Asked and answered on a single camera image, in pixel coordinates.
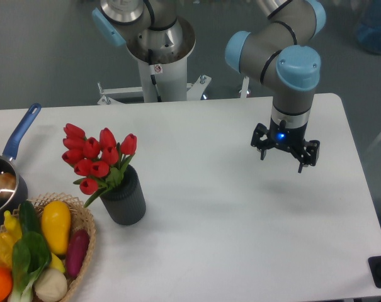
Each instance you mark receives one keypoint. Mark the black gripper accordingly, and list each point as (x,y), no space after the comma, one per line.
(287,139)

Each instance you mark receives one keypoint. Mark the red tulip bouquet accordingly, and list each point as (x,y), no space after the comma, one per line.
(101,163)

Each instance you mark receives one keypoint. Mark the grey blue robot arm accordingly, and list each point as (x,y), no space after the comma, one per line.
(278,57)

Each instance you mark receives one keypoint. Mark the dark grey ribbed vase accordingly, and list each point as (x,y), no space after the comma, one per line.
(126,203)

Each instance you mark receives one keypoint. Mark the blue transparent container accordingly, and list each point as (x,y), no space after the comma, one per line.
(368,27)

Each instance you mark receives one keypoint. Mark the woven wicker basket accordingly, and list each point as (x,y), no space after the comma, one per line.
(81,218)

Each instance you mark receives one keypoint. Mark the purple eggplant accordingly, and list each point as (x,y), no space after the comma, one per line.
(76,252)

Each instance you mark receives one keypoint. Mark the yellow squash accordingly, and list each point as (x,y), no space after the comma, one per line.
(56,223)

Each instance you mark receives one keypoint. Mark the yellow banana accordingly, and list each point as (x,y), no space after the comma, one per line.
(56,263)

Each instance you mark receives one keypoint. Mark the green cucumber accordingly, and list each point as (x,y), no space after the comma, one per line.
(29,221)

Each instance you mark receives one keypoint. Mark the white garlic bulb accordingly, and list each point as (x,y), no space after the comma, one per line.
(51,285)

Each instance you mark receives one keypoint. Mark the green bok choy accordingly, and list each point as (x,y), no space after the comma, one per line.
(30,257)

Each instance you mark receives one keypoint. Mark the brown bread roll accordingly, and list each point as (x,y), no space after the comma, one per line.
(7,185)

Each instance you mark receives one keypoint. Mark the small yellow gourd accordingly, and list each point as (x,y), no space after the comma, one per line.
(12,225)

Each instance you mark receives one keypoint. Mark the yellow bell pepper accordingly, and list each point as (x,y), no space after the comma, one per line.
(7,242)

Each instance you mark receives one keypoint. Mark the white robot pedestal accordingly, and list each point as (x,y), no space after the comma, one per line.
(162,59)

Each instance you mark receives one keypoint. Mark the blue handled saucepan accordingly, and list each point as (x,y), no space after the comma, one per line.
(7,161)

